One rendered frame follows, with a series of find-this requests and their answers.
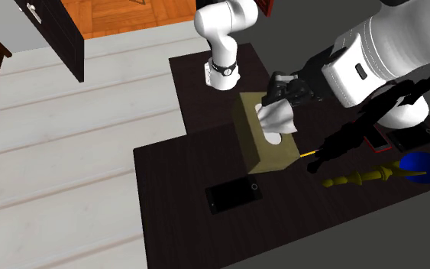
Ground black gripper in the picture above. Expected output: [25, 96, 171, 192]
[261, 44, 338, 109]

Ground olive tissue box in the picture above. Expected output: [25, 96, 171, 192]
[232, 91, 301, 176]

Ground dark robot stand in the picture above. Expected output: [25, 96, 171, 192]
[168, 42, 275, 136]

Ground red phone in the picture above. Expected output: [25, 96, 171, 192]
[362, 125, 393, 154]

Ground yellow turned candlestick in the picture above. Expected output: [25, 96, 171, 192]
[321, 161, 428, 189]

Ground black phone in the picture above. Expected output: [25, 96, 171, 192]
[205, 174, 264, 216]
[386, 124, 430, 154]

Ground blue rounded object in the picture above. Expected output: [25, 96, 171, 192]
[399, 151, 430, 190]

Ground dark wooden table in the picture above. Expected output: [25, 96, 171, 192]
[132, 92, 430, 269]

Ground dark cabinet with white handle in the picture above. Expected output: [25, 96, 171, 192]
[13, 0, 86, 83]

